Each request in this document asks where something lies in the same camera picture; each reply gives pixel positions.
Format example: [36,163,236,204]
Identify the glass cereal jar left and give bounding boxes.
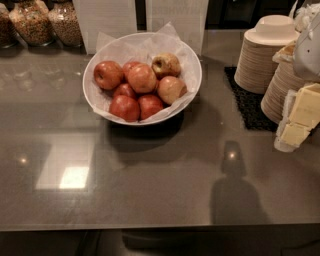
[0,3,17,48]

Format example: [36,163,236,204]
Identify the rear stack of paper bowls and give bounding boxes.
[234,15,299,94]

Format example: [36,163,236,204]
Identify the black mesh mat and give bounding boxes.
[224,67,277,132]

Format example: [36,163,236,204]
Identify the red front right apple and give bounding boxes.
[138,94,163,120]

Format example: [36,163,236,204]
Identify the red apple behind centre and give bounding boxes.
[122,61,139,79]

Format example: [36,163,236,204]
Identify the red apple far left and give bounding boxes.
[94,61,124,90]

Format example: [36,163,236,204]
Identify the small red middle apple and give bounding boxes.
[113,83,137,99]

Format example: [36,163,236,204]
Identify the red-yellow apple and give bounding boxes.
[128,63,157,94]

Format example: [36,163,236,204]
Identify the stack of paper bowls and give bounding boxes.
[234,15,299,94]
[260,59,307,125]

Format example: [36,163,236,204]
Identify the red front left apple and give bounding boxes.
[109,95,140,122]

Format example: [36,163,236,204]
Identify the glass cereal jar right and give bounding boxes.
[48,0,83,47]

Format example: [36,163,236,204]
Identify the glass cereal jar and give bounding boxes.
[48,0,83,47]
[9,0,54,46]
[0,3,17,48]

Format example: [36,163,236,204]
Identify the yellow bruised back apple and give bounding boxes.
[151,53,181,80]

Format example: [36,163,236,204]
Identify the white bowl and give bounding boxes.
[82,31,203,127]

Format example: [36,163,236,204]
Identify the front stack of paper bowls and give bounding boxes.
[260,59,307,125]

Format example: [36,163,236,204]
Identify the white sign panel left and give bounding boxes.
[72,0,137,54]

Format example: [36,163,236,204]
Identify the glass cereal jar middle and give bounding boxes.
[9,0,54,46]

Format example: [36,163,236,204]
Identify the yellow-red right apple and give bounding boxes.
[157,76,187,105]

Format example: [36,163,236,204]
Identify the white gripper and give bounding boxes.
[274,83,320,153]

